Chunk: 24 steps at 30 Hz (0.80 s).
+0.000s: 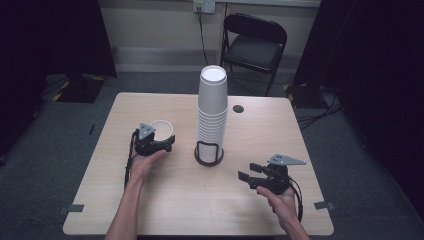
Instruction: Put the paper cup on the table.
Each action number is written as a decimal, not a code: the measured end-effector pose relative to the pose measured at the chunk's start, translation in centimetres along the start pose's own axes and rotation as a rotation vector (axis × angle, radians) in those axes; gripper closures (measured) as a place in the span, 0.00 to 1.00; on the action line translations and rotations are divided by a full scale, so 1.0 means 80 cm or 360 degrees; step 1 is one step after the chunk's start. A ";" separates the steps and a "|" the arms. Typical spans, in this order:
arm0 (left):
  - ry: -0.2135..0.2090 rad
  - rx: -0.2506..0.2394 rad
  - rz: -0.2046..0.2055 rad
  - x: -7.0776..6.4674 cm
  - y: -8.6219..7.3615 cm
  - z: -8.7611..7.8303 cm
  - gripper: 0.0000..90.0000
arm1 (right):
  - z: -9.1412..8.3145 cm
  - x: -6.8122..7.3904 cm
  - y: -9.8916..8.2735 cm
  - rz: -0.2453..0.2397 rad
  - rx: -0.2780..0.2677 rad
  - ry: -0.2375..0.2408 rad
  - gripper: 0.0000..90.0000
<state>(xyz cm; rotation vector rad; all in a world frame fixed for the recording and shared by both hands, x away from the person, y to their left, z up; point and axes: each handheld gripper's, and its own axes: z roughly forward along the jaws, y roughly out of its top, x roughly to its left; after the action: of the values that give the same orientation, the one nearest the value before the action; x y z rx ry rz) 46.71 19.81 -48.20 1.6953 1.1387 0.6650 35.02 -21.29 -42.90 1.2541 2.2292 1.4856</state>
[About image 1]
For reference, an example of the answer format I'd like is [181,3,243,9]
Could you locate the stack of white paper cups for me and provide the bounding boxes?
[196,64,230,164]

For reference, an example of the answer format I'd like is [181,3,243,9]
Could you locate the black stand base yellow tape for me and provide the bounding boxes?
[43,73,107,104]

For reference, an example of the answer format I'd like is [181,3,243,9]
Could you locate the left hand-held gripper black cable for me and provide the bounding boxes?
[123,130,139,190]

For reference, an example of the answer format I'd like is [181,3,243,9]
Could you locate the single white paper cup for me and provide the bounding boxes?
[147,119,175,144]

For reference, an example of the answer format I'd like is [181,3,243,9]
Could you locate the black wire cup holder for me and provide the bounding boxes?
[193,140,225,167]

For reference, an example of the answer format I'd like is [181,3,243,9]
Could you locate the person's left hand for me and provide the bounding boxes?
[128,143,168,184]

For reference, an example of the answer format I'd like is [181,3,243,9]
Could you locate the person's right hand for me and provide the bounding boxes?
[255,185,298,225]

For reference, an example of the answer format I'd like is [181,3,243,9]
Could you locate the grey tape strip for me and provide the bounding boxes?
[58,203,85,215]
[313,200,335,211]

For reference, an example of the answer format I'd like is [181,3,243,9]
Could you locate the black curtain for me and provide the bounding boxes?
[293,0,424,221]
[0,0,118,158]

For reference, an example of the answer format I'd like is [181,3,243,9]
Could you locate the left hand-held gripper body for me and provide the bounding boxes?
[132,122,176,157]

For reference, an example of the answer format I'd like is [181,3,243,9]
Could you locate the black power cable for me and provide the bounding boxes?
[197,6,210,67]

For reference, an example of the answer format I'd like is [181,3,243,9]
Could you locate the right hand-held gripper black cable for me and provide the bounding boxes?
[288,178,304,223]

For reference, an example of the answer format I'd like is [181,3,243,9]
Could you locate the hand-held gripper black cable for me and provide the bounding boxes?
[288,178,304,223]
[123,130,139,190]

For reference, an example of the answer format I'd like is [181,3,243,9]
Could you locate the white wall outlet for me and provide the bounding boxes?
[193,0,216,14]

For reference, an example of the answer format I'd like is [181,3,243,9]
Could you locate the black floor cables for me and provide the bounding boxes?
[293,83,344,131]

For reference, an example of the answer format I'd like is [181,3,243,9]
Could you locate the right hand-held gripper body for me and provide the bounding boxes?
[251,153,307,196]

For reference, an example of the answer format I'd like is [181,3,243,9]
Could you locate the black folding chair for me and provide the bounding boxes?
[220,12,288,98]

